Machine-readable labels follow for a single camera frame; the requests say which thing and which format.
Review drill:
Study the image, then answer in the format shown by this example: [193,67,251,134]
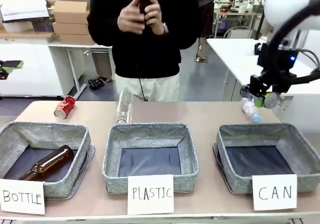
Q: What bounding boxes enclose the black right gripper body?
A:
[257,43,300,94]

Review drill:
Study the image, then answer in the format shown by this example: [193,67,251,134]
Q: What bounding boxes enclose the small bottle with blue cap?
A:
[240,97,262,124]

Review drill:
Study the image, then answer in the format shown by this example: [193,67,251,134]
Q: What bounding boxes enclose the person's right forearm black sleeve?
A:
[87,0,122,41]

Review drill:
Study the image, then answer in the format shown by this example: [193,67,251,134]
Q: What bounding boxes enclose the person's left forearm black sleeve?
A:
[163,11,201,51]

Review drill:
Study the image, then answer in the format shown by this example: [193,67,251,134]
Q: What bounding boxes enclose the grey fabric basket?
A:
[101,122,200,195]
[212,123,320,195]
[0,121,97,200]

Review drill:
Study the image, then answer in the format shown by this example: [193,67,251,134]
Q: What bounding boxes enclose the red cola can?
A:
[53,95,77,120]

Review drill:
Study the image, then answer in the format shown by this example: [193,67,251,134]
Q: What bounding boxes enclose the paper label reading can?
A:
[251,174,299,211]

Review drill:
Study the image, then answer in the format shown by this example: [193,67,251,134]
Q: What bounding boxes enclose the person's left hand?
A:
[144,0,166,36]

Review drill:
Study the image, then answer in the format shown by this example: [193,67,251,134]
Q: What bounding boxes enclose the person's right hand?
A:
[117,0,147,34]

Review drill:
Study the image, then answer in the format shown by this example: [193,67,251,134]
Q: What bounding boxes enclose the white cabinet with wooden top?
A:
[0,31,68,97]

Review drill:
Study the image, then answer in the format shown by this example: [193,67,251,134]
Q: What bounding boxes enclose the white side table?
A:
[205,37,320,102]

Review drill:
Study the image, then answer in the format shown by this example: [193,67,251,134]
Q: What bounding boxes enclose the white plastic tub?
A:
[2,21,35,34]

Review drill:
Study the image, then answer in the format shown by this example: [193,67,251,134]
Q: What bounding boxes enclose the grey office chair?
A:
[225,26,254,40]

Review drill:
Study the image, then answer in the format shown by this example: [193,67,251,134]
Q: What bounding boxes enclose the white box with paper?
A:
[0,4,50,23]

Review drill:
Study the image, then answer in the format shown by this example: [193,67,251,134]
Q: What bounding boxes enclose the white desk with metal legs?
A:
[48,43,114,101]

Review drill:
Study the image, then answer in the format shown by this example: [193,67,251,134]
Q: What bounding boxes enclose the background work table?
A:
[213,8,264,39]

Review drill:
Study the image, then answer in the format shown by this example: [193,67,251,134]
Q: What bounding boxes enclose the flat closed cardboard box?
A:
[51,22,89,36]
[59,33,96,46]

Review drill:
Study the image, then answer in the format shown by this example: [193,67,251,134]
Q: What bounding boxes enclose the open cardboard box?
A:
[52,0,91,25]

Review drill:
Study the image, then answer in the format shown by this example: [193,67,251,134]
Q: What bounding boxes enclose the black sandals pair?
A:
[88,78,105,91]

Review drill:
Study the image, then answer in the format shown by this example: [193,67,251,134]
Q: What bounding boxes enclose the background person in grey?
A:
[194,0,227,62]

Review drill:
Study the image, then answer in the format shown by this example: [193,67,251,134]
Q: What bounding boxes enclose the person's beige trousers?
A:
[115,72,181,103]

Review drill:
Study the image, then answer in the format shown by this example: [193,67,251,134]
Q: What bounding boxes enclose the person's black sweater torso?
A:
[87,0,201,79]

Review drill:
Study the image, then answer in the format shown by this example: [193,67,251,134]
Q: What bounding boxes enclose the large clear plastic bottle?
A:
[115,91,135,125]

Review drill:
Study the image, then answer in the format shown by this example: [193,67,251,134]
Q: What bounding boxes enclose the paper label reading bottle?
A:
[0,178,46,215]

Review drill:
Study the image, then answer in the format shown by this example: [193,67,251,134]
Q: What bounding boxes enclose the paper label reading plastic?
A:
[126,174,175,216]

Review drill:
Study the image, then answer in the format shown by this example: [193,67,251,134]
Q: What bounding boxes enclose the thin black gripper cables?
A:
[296,48,320,85]

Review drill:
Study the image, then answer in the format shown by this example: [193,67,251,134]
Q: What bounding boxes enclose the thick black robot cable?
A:
[265,0,320,81]

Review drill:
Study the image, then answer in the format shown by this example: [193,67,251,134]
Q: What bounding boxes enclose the thin black hanging cord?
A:
[138,77,148,102]

